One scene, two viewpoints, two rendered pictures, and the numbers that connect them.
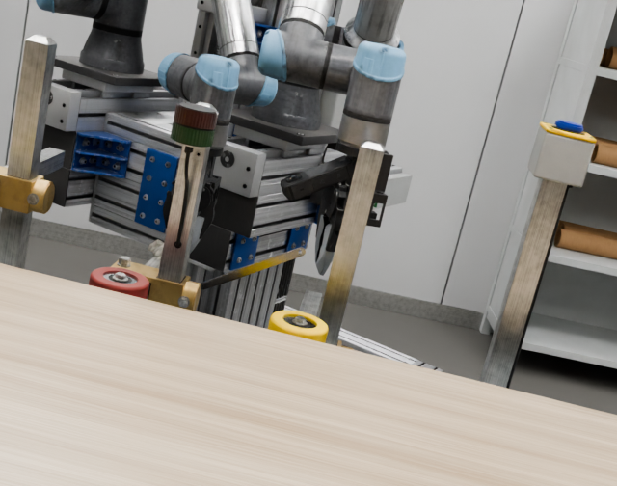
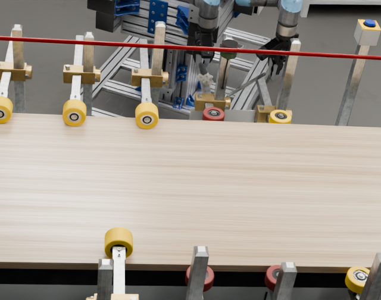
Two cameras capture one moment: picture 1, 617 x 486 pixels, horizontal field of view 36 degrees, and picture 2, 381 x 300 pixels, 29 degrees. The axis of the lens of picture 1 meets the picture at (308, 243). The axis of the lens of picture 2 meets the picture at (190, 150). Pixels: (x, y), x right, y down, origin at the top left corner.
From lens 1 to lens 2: 166 cm
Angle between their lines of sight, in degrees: 25
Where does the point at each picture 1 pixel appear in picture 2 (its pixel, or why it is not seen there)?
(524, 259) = (355, 71)
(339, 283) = (286, 90)
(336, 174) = (278, 46)
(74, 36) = not seen: outside the picture
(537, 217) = not seen: hidden behind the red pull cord
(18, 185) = (158, 78)
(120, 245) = not seen: outside the picture
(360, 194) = (292, 59)
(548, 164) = (363, 40)
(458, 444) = (350, 160)
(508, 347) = (350, 100)
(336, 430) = (315, 166)
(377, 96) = (293, 18)
